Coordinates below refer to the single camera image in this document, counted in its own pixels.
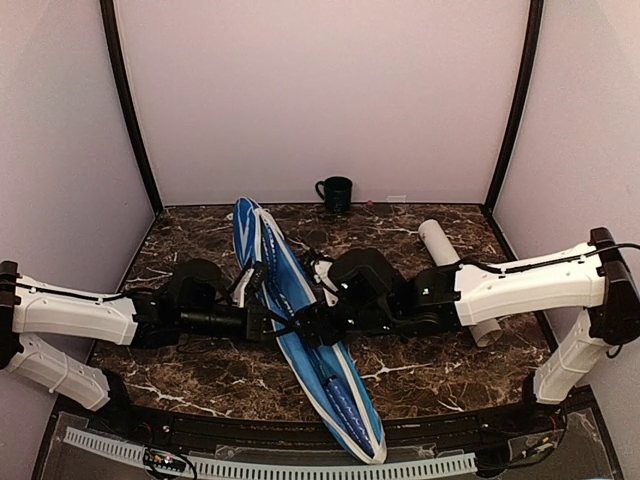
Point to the left black frame post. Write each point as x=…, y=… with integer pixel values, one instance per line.
x=126, y=101

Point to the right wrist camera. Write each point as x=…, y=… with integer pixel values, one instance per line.
x=363, y=276

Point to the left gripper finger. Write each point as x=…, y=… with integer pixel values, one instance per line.
x=279, y=318
x=284, y=330

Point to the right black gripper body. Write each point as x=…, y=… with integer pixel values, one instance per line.
x=314, y=319

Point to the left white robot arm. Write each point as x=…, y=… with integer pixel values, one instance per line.
x=141, y=318

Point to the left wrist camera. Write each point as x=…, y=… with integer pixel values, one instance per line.
x=195, y=285

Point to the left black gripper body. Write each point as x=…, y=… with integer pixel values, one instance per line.
x=251, y=321

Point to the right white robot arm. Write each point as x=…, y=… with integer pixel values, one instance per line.
x=592, y=276

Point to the right black frame post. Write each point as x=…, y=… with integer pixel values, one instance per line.
x=520, y=94

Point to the blue badminton racket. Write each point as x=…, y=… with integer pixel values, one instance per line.
x=346, y=410

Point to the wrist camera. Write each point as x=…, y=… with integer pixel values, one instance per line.
x=363, y=276
x=195, y=285

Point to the blue racket bag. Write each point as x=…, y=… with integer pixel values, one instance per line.
x=285, y=290

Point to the black frame post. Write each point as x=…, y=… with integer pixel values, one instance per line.
x=520, y=94
x=126, y=101

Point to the white shuttlecock tube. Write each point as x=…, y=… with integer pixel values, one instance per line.
x=443, y=253

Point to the dark green mug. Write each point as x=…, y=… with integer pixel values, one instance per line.
x=336, y=193

